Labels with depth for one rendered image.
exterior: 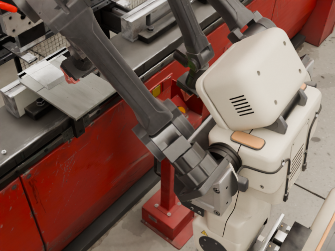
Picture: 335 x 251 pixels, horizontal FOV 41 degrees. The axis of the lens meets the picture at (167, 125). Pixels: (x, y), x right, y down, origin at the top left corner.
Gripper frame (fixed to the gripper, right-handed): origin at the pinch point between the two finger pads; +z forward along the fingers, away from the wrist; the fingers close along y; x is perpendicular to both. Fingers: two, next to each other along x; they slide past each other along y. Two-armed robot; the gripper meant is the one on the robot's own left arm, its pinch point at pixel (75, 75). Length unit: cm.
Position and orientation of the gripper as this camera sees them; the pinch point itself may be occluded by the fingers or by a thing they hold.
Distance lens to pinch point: 136.7
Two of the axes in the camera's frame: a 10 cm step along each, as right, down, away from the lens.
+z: -4.1, 3.5, 8.4
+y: -6.4, 5.5, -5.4
